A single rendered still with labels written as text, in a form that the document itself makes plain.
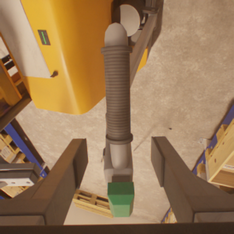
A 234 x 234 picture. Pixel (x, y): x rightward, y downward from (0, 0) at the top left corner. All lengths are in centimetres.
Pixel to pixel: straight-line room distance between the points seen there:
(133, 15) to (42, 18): 53
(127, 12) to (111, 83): 91
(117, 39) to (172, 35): 137
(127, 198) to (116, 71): 17
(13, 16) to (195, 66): 138
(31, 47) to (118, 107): 70
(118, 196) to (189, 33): 145
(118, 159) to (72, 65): 65
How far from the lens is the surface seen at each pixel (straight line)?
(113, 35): 22
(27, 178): 30
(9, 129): 341
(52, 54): 83
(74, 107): 97
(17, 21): 86
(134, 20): 111
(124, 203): 25
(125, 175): 27
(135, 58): 59
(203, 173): 218
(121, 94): 21
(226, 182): 196
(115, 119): 22
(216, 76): 177
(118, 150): 24
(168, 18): 154
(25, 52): 91
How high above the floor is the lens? 150
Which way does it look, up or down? 43 degrees down
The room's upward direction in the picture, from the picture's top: 158 degrees counter-clockwise
